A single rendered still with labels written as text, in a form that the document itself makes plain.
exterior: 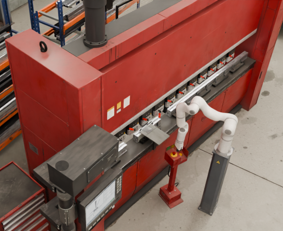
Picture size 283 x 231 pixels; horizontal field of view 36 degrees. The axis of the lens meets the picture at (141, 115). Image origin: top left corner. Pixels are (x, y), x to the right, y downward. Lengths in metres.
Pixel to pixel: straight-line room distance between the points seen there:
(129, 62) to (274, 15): 2.53
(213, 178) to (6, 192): 2.13
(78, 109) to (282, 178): 3.39
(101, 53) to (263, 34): 3.01
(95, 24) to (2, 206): 1.82
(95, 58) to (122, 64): 0.40
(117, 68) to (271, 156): 3.04
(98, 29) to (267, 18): 2.94
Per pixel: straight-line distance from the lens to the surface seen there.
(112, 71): 3.59
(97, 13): 3.28
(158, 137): 4.50
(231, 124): 4.18
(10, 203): 4.06
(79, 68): 3.20
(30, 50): 3.42
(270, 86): 7.19
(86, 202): 3.22
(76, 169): 2.96
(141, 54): 3.81
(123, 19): 3.78
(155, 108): 4.50
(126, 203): 5.12
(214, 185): 4.81
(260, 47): 5.99
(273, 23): 5.77
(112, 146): 3.09
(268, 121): 6.53
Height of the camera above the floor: 4.21
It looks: 43 degrees down
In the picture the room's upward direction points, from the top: 4 degrees clockwise
